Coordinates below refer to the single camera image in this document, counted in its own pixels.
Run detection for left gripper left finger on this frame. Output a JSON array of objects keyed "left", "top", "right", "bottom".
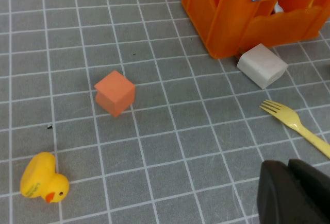
[{"left": 257, "top": 159, "right": 326, "bottom": 224}]

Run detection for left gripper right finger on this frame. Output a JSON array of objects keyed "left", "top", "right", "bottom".
[{"left": 288, "top": 158, "right": 330, "bottom": 224}]

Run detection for yellow plastic fork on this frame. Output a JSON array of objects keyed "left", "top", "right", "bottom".
[{"left": 259, "top": 99, "right": 330, "bottom": 160}]

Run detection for orange plastic cutlery holder crate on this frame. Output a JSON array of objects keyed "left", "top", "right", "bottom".
[{"left": 181, "top": 0, "right": 330, "bottom": 59}]

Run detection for grey grid table cloth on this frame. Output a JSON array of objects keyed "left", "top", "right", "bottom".
[{"left": 0, "top": 0, "right": 330, "bottom": 224}]

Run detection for white usb charger block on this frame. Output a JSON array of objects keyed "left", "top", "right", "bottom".
[{"left": 236, "top": 43, "right": 289, "bottom": 90}]

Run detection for orange wooden cube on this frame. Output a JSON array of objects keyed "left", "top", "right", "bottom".
[{"left": 94, "top": 70, "right": 137, "bottom": 118}]

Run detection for yellow rubber duck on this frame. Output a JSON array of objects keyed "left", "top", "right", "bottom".
[{"left": 20, "top": 151, "right": 70, "bottom": 204}]

